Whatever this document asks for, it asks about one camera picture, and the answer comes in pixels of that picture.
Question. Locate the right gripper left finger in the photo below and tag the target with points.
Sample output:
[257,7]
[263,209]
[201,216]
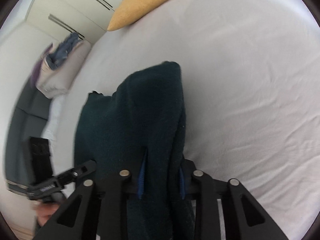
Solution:
[94,208]

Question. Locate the yellow pillow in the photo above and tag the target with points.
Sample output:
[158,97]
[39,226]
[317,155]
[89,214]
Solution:
[130,11]

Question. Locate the folded beige duvet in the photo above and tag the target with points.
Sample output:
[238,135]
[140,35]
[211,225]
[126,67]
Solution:
[56,82]

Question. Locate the cream wardrobe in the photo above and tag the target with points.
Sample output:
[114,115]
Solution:
[59,18]

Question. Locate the dark green knit sweater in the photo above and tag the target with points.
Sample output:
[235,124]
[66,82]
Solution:
[141,128]

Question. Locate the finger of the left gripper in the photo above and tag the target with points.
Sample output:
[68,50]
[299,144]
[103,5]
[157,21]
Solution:
[74,174]

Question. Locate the white bed sheet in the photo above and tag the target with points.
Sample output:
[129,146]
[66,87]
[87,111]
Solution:
[250,72]

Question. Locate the white pillow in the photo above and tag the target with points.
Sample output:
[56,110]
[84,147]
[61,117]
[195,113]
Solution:
[55,110]

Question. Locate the person's left hand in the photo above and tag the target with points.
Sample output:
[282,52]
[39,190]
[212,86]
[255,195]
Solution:
[44,212]

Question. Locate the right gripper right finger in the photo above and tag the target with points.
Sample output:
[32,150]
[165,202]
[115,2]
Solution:
[226,203]

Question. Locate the blue grey cloth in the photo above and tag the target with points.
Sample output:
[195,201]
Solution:
[60,54]

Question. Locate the purple pillow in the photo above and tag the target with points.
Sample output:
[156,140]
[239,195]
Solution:
[37,66]

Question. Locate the dark grey headboard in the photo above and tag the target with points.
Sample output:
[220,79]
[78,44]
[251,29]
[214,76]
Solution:
[29,118]

